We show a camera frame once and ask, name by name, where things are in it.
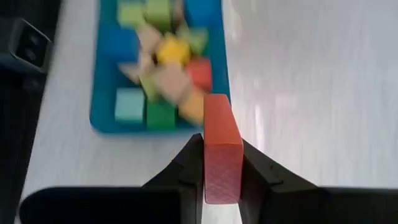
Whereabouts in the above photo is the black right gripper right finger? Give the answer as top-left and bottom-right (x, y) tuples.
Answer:
(238, 139), (318, 224)

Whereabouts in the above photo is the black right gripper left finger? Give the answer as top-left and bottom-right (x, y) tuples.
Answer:
(141, 133), (205, 224)

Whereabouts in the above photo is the long red block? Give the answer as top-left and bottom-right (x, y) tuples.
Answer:
(203, 93), (245, 205)

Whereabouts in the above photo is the small green block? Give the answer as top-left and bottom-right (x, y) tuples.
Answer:
(146, 99), (177, 130)

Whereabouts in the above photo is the small orange block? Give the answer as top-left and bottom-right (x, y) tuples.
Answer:
(178, 88), (206, 125)

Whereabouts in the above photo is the small teal block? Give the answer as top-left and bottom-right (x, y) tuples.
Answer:
(114, 88), (146, 124)

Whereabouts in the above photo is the small tan block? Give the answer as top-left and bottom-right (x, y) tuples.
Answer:
(119, 51), (156, 83)
(136, 24), (162, 52)
(154, 63), (193, 105)

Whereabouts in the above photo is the small red block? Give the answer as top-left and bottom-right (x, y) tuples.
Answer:
(186, 57), (213, 93)

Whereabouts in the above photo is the small yellow block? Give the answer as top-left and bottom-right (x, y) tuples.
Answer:
(156, 34), (191, 66)

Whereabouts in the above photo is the teal plastic tray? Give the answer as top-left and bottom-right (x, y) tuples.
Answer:
(89, 0), (231, 135)

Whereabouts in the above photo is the black table frame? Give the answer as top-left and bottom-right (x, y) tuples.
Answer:
(0, 0), (63, 224)

